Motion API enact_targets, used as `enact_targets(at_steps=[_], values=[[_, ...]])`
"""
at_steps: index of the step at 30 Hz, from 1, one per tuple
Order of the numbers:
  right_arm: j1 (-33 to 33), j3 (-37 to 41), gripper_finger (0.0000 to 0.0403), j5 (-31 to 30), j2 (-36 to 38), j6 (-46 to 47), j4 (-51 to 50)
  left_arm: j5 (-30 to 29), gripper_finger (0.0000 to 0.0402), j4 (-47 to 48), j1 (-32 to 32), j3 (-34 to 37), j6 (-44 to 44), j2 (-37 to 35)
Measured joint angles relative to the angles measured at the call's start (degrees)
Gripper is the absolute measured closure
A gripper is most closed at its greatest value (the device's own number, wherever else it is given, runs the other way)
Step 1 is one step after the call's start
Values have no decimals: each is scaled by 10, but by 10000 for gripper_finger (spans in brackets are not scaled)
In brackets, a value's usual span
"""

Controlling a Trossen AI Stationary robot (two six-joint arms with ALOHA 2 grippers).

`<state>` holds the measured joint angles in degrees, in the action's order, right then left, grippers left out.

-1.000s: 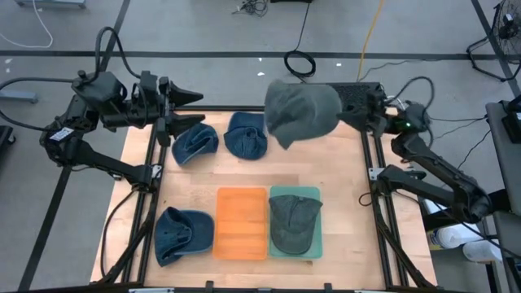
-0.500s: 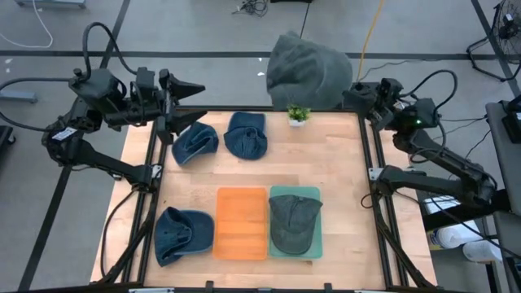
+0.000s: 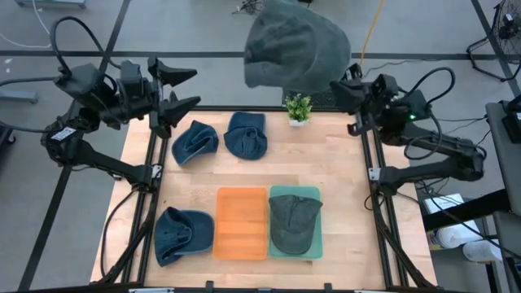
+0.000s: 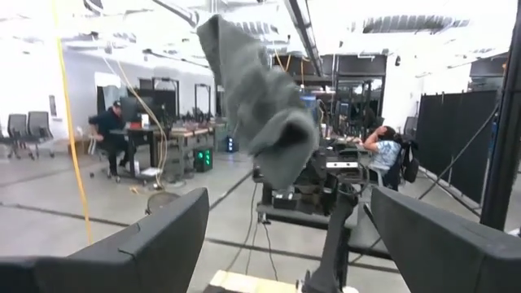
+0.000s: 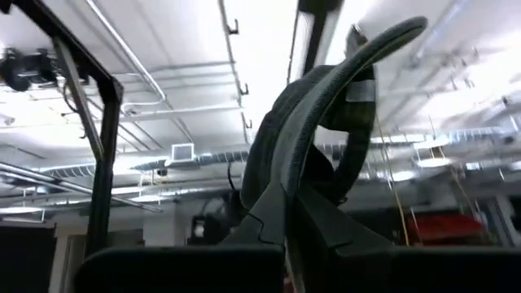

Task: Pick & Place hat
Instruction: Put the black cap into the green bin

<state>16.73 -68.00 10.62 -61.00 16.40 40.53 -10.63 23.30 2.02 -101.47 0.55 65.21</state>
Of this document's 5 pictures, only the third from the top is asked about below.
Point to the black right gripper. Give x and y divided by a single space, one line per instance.
384 97

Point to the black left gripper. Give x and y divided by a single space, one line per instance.
132 97

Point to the blue denim cap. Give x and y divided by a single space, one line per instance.
191 236
195 140
245 140

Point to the grey-green denim cap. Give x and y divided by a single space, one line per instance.
293 224
297 49

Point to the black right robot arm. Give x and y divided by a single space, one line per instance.
439 169

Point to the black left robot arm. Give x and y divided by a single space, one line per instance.
106 163

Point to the small green potted plant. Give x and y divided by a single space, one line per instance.
298 106

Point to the teal translucent plastic bin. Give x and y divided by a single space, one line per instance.
295 190

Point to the orange translucent plastic bin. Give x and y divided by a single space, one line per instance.
240 224

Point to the white paper box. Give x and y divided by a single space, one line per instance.
445 203

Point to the grey cart base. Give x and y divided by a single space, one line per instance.
49 3

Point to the grey furniture foot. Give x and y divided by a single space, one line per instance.
18 97

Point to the black device on desk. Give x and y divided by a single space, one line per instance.
513 122

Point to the grey desk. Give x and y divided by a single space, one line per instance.
500 163

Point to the black floor fan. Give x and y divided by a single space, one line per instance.
508 20

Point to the black beam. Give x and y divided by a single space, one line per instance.
468 209

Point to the black floor object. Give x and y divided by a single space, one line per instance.
5 138

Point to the white paper roll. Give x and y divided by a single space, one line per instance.
460 236
482 251

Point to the black aluminium frame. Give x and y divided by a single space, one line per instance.
244 108

